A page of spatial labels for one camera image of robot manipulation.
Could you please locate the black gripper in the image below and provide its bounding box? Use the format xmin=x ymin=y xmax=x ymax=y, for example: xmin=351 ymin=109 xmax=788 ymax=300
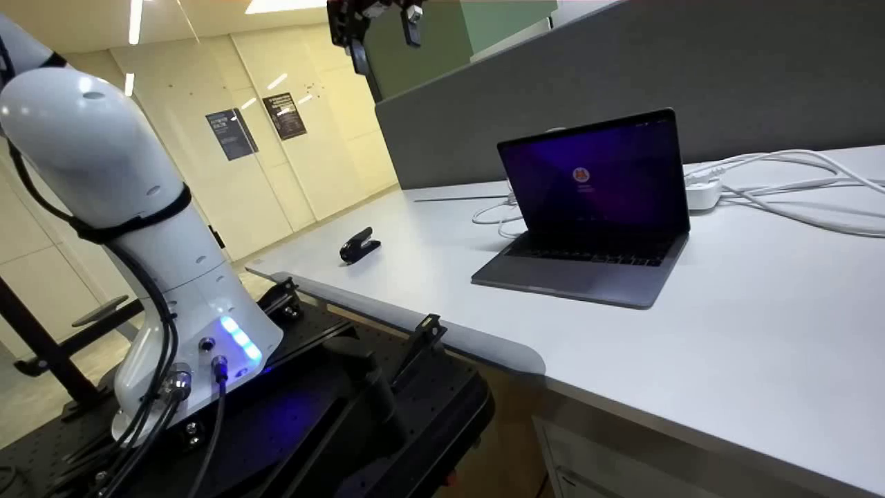
xmin=327 ymin=0 xmax=425 ymax=102

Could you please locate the grey laptop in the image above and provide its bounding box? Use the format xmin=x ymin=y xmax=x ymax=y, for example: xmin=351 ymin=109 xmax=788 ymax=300
xmin=472 ymin=111 xmax=692 ymax=311

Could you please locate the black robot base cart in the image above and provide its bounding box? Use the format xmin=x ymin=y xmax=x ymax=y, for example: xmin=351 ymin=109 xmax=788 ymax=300
xmin=2 ymin=284 xmax=495 ymax=498

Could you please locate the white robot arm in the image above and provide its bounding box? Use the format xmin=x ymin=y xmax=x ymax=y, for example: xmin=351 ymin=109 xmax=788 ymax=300
xmin=0 ymin=17 xmax=282 ymax=445

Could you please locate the small black clip device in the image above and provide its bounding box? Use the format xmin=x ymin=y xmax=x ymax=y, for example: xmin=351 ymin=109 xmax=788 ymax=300
xmin=341 ymin=228 xmax=380 ymax=267

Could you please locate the white power adapter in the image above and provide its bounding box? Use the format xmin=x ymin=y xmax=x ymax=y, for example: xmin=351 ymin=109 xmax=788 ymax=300
xmin=687 ymin=180 xmax=723 ymax=213

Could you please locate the grey desk partition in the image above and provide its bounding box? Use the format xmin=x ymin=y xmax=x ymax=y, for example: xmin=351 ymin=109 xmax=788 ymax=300
xmin=377 ymin=0 xmax=885 ymax=189

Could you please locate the dark wall poster right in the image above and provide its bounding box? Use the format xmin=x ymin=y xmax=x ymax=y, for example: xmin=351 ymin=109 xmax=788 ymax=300
xmin=264 ymin=91 xmax=306 ymax=141

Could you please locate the dark wall poster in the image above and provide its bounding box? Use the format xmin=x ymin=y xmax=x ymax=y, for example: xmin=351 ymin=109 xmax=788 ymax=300
xmin=264 ymin=91 xmax=306 ymax=141
xmin=208 ymin=109 xmax=257 ymax=162

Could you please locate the dark wall poster left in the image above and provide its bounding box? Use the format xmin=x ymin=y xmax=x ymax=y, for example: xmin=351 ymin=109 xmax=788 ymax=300
xmin=208 ymin=109 xmax=257 ymax=162

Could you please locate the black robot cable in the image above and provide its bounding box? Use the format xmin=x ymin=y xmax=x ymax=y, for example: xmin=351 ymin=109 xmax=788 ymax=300
xmin=0 ymin=136 xmax=232 ymax=498

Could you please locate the white cable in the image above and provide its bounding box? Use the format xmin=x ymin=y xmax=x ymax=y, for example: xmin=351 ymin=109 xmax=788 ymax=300
xmin=413 ymin=147 xmax=885 ymax=242

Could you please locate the black stand frame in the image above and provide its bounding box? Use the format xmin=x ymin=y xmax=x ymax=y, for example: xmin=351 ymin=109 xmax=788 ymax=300
xmin=0 ymin=281 xmax=143 ymax=422

